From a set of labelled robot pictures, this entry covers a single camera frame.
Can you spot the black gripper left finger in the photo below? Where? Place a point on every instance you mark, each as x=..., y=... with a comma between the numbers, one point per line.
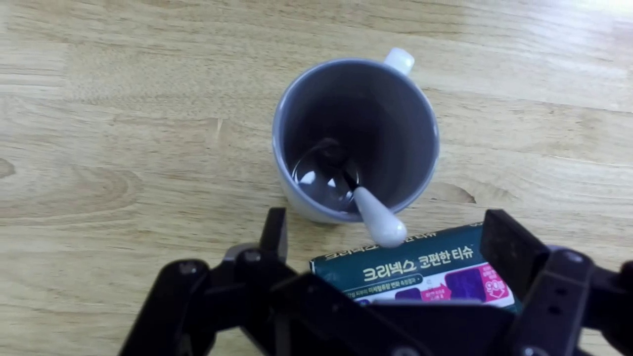
x=191, y=303

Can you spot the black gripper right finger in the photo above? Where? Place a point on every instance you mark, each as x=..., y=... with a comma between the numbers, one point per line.
x=561, y=289

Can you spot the white handled metal spoon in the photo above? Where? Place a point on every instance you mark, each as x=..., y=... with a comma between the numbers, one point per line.
x=373, y=210

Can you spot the white ceramic mug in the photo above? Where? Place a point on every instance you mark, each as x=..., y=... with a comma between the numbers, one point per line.
x=369, y=111

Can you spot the green tissue packet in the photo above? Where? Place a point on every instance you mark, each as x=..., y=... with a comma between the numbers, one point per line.
x=434, y=267

